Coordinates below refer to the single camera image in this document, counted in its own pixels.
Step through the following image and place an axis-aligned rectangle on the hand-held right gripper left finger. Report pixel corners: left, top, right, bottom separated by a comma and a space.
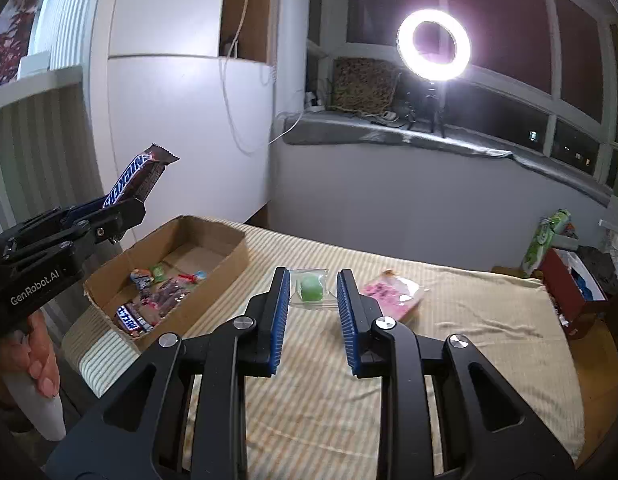
49, 267, 291, 480

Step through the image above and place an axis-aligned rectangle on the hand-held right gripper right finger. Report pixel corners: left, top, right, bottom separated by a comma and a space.
336, 268, 578, 480

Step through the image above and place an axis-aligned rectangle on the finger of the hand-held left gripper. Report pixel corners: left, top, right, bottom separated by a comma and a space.
11, 192, 111, 241
1, 197, 148, 264

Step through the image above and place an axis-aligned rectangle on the brown chocolate bar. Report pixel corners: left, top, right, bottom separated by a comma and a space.
102, 143, 181, 211
113, 304, 155, 336

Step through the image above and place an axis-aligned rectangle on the green candy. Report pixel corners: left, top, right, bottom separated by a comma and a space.
289, 267, 340, 311

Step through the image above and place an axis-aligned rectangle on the cardboard box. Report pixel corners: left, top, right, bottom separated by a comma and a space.
83, 214, 251, 354

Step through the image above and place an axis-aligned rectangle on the zip bag of dark snacks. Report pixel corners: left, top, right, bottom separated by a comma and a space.
141, 279, 193, 321

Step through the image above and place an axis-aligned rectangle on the person's left hand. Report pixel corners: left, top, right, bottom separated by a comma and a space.
0, 312, 62, 401

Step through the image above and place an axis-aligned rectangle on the pink wafer packet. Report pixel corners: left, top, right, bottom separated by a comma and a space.
358, 269, 431, 327

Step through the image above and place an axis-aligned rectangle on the small colourful candy packet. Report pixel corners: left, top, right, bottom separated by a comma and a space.
130, 268, 154, 294

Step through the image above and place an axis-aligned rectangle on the striped blanket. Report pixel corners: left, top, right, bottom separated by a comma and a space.
63, 219, 588, 477

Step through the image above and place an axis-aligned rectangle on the white wardrobe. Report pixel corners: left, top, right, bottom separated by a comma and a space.
88, 0, 278, 262

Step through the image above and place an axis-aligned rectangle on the green package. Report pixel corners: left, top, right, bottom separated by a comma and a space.
521, 208, 573, 276

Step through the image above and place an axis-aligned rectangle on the red box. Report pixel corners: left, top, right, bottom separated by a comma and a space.
541, 247, 610, 341

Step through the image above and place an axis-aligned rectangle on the black tripod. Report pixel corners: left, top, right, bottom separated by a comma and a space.
421, 80, 448, 139

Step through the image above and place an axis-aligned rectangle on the woven basket on windowsill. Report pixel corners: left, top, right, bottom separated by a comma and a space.
331, 57, 403, 116

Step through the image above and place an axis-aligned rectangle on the white cable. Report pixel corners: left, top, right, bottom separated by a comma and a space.
218, 0, 303, 157

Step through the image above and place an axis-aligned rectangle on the wall poster with red leaves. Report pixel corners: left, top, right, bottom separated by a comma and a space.
0, 0, 40, 92

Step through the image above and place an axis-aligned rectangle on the ring light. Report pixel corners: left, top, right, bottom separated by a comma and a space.
396, 8, 473, 81

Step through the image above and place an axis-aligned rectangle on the white window frame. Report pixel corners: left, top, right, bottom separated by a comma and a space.
308, 0, 618, 192

